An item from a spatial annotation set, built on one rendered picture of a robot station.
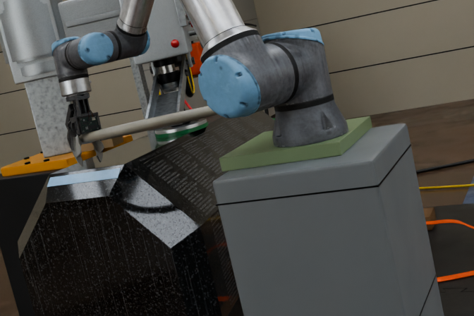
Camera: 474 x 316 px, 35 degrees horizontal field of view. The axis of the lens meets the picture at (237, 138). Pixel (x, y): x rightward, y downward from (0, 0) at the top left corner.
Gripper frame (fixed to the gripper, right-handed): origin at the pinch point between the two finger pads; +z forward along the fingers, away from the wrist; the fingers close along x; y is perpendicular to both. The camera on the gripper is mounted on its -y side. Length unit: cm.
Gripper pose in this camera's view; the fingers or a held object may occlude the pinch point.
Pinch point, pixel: (89, 160)
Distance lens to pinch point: 236.0
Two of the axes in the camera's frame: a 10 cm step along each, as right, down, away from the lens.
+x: 8.6, -2.1, 4.6
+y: 4.6, -0.5, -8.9
